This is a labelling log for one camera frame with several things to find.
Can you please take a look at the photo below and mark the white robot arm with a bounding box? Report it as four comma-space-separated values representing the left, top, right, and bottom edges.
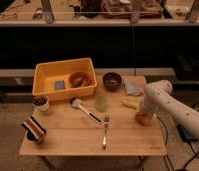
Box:
139, 80, 199, 140

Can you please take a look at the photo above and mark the green plastic cup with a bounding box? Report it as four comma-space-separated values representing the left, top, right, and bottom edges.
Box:
95, 96, 106, 111

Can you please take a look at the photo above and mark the yellow plastic bin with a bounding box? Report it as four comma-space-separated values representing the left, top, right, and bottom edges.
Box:
32, 58, 98, 101

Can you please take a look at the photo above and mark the red yellow apple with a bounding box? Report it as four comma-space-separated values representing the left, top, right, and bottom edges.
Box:
135, 112, 153, 126

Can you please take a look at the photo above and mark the silver fork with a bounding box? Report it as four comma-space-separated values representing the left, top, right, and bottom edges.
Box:
102, 116, 110, 150

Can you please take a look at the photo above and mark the grey blue cloth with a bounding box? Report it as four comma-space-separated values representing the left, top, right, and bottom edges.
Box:
124, 80, 143, 96

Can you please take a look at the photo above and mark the black cable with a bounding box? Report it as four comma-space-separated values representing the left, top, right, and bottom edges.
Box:
156, 114, 199, 171

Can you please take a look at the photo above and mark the wooden folding table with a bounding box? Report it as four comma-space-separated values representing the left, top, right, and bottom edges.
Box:
19, 83, 166, 156

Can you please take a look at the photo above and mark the yellow banana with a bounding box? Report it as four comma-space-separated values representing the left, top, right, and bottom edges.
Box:
122, 100, 138, 109

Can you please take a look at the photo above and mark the orange bowl in bin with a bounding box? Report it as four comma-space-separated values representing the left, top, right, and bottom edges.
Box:
69, 71, 91, 88

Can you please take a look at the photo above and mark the background workbench shelf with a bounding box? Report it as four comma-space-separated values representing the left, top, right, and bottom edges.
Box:
0, 0, 199, 26

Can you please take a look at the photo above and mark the blue sponge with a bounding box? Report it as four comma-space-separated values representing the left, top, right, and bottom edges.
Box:
54, 80, 65, 90

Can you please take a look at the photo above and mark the white cup with contents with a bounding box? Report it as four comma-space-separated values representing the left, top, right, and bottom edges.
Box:
33, 96, 50, 112

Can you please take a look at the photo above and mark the dark brown bowl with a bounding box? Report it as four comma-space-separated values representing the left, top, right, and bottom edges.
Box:
102, 72, 122, 92

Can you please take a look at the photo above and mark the striped tipped mug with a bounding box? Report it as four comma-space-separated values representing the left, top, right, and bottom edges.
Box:
22, 116, 46, 143

